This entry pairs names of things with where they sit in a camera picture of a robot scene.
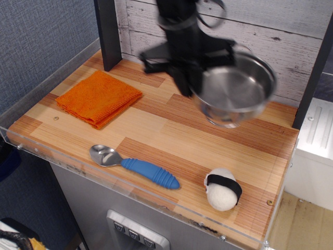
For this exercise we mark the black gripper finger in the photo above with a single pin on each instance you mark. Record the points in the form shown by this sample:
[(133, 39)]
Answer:
[(188, 77), (219, 55)]

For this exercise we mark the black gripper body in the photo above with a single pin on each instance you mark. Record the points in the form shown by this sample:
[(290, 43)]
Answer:
[(187, 44)]

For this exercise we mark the stainless steel pot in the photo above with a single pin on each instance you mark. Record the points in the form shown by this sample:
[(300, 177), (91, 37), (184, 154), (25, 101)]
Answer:
[(229, 95)]

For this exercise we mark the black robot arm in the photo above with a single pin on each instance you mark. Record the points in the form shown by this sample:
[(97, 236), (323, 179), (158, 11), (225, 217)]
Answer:
[(177, 15)]

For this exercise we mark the folded orange cloth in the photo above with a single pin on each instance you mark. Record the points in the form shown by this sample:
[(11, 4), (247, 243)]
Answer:
[(98, 99)]

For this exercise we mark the white plush sushi toy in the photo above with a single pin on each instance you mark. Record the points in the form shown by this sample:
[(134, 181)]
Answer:
[(222, 190)]

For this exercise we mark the clear acrylic table guard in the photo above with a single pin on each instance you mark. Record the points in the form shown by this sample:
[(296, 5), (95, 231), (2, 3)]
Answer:
[(166, 129)]

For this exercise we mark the white ribbed box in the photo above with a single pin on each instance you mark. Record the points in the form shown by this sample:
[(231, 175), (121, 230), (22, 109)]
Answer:
[(309, 176)]

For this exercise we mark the silver dispenser button panel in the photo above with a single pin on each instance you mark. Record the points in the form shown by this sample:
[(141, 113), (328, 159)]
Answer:
[(136, 231)]

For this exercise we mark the yellow object bottom left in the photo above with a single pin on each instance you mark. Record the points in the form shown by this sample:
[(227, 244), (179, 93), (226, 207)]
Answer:
[(36, 245)]

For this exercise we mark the dark left vertical post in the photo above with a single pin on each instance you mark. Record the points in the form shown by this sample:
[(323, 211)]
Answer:
[(108, 31)]

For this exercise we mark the dark vertical post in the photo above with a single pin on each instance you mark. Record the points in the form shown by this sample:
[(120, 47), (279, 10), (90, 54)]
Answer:
[(108, 31), (314, 77)]

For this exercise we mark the dark right vertical post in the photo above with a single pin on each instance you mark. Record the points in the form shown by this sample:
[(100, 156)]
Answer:
[(314, 77)]

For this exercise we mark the blue handled metal spoon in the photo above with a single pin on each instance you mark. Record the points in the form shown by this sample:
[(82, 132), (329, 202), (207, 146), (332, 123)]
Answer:
[(107, 157)]

